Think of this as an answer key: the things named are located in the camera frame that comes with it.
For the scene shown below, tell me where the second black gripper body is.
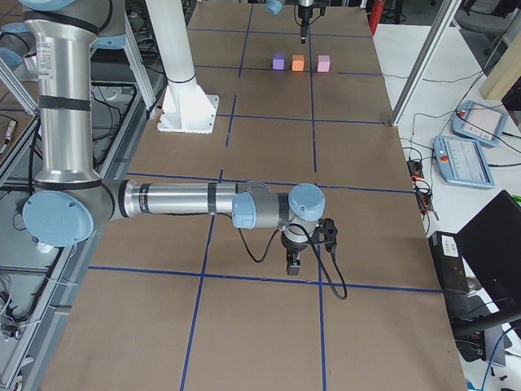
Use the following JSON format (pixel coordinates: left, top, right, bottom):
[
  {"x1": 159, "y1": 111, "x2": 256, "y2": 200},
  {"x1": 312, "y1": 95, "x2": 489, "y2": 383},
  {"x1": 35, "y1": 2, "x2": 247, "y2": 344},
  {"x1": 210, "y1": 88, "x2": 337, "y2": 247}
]
[{"x1": 281, "y1": 228, "x2": 310, "y2": 261}]

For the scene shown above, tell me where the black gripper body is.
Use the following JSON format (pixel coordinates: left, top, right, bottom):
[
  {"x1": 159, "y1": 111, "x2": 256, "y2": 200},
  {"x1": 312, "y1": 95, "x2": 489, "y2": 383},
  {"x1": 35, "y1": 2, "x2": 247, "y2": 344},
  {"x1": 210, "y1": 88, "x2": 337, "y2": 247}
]
[{"x1": 297, "y1": 5, "x2": 313, "y2": 25}]

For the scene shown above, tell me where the orange foam cube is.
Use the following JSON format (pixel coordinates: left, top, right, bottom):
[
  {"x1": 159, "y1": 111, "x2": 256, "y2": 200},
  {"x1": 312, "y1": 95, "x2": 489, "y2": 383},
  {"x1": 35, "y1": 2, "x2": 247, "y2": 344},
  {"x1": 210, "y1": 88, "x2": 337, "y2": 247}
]
[{"x1": 291, "y1": 55, "x2": 305, "y2": 72}]

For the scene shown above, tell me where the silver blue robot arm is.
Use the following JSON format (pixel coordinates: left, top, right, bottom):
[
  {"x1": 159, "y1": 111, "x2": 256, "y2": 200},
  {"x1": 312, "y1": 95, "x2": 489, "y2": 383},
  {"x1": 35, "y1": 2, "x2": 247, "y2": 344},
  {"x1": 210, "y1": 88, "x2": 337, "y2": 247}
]
[{"x1": 264, "y1": 0, "x2": 317, "y2": 26}]

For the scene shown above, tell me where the pink foam cube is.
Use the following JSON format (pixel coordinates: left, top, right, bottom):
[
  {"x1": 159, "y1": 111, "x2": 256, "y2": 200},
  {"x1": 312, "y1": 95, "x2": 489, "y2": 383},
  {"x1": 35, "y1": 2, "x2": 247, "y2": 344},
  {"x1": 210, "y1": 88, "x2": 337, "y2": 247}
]
[{"x1": 317, "y1": 55, "x2": 331, "y2": 72}]

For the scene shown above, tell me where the purple foam cube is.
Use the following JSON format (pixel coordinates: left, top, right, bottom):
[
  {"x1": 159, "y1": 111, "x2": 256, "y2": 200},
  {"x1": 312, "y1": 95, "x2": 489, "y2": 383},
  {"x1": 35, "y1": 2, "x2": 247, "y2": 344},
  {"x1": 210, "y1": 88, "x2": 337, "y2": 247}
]
[{"x1": 272, "y1": 53, "x2": 286, "y2": 71}]

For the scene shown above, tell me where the blue teach pendant near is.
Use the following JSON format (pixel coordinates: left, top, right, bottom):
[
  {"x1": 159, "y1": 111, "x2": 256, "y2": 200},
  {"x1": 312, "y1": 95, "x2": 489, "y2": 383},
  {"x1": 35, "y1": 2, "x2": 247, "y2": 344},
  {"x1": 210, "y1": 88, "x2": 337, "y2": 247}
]
[{"x1": 433, "y1": 136, "x2": 495, "y2": 189}]

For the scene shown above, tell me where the blue teach pendant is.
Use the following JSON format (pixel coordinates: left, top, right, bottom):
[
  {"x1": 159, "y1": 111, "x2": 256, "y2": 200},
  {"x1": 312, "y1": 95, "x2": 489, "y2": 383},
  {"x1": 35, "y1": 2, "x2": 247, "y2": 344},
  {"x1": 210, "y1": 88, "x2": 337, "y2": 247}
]
[
  {"x1": 433, "y1": 136, "x2": 495, "y2": 189},
  {"x1": 452, "y1": 100, "x2": 507, "y2": 147}
]

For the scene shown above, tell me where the black monitor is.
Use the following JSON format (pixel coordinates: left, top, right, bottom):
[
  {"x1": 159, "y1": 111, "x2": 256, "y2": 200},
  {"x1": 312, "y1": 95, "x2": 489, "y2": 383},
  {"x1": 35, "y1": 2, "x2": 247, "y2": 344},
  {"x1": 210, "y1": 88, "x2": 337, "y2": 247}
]
[{"x1": 456, "y1": 190, "x2": 520, "y2": 310}]

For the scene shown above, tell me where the blue teach pendant far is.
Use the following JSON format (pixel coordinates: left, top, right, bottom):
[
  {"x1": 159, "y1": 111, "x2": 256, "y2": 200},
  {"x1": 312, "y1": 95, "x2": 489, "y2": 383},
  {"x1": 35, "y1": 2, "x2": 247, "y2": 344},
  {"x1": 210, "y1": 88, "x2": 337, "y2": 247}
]
[{"x1": 452, "y1": 100, "x2": 507, "y2": 147}]

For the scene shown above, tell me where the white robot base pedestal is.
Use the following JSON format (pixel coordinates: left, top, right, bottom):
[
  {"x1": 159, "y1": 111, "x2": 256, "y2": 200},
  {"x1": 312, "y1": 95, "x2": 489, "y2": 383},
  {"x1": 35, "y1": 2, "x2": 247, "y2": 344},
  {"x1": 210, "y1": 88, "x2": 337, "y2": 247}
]
[{"x1": 147, "y1": 1, "x2": 219, "y2": 134}]

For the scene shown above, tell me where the grey aluminium frame post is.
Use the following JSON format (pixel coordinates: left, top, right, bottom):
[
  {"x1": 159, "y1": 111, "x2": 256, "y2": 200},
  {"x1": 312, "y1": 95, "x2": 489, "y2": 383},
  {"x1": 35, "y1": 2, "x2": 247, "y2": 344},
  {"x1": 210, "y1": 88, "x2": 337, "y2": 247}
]
[{"x1": 390, "y1": 0, "x2": 461, "y2": 126}]

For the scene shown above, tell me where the aluminium frame rail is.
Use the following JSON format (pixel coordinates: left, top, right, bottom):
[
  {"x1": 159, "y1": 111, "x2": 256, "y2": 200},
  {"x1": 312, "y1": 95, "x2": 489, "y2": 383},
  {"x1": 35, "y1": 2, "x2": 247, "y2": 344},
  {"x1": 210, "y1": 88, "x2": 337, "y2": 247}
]
[{"x1": 0, "y1": 15, "x2": 164, "y2": 391}]

